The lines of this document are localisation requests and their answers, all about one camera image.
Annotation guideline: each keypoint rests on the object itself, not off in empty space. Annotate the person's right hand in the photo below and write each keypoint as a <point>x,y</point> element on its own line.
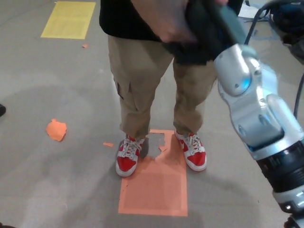
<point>164,21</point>

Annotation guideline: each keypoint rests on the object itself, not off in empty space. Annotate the robot's right black hand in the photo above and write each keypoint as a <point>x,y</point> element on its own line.
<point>206,35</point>

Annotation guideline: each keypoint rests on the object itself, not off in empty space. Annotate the robot's right silver arm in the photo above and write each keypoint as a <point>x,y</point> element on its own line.
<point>256,99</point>

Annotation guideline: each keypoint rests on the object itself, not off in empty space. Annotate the person's left red white sneaker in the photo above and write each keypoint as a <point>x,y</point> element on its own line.
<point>196,156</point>

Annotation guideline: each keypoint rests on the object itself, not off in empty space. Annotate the person's red white sneaker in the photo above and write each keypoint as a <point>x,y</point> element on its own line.
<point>126,161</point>
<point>196,156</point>

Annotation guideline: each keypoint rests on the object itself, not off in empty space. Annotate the person's right red white sneaker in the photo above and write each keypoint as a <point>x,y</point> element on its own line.
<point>126,161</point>

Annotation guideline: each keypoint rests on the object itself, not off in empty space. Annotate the black t-shirt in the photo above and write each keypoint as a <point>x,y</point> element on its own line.
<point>118,19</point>

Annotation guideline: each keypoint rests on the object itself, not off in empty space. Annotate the white paper sheet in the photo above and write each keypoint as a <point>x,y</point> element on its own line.
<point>244,10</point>

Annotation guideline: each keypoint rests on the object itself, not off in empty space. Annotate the blue floor sheet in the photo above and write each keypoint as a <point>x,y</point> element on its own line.
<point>263,33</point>

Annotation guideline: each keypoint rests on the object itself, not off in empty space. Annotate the khaki cargo trousers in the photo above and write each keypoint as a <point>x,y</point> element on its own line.
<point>140,78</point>

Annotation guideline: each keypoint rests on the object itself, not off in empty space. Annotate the small orange paper scrap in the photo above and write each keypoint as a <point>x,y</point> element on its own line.
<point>108,144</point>
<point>85,45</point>

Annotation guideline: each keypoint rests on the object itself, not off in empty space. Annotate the dark blue backpack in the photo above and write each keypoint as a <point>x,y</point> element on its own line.
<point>287,16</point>

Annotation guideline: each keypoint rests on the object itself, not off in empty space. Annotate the yellow paper sheet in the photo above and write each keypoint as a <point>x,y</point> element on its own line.
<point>69,20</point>

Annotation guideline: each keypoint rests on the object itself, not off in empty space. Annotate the crumpled orange paper piece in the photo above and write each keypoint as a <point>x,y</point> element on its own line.
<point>56,130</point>

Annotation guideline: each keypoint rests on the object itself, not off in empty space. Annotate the torn orange paper sheet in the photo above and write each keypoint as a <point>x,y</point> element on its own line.
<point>154,192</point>

